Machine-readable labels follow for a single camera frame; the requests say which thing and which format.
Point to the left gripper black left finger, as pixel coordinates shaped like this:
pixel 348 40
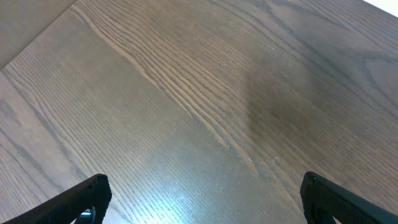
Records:
pixel 86 202

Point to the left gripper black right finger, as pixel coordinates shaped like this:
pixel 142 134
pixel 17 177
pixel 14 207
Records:
pixel 326 202

